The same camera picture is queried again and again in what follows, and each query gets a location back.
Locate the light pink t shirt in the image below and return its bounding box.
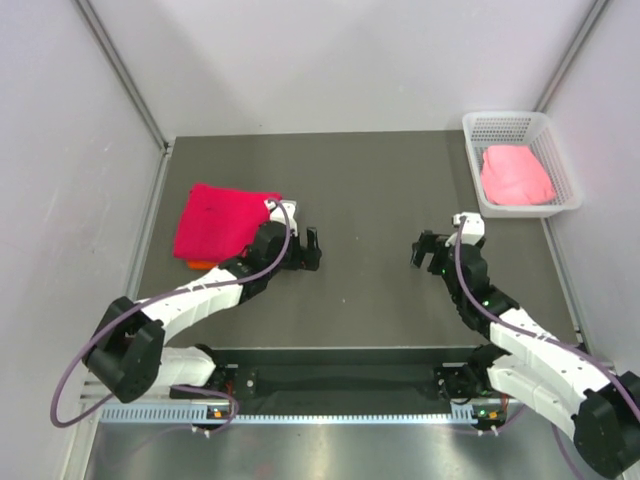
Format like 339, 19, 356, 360
481, 145, 556, 206

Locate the slotted grey cable duct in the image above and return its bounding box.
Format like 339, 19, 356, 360
99, 403, 503, 426

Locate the magenta t shirt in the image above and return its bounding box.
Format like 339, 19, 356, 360
173, 183, 282, 264

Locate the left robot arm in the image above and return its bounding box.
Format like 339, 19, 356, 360
82, 221, 322, 403

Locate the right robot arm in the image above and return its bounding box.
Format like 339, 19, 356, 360
411, 230, 639, 479

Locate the white plastic basket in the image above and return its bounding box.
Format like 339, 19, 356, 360
462, 111, 582, 218

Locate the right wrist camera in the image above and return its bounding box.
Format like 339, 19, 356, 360
447, 212, 485, 246

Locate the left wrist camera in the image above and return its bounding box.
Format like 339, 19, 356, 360
264, 199, 299, 237

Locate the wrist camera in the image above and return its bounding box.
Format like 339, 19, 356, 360
264, 199, 299, 237
447, 212, 485, 246

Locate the folded orange t shirt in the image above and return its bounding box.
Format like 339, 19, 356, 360
186, 260, 218, 271

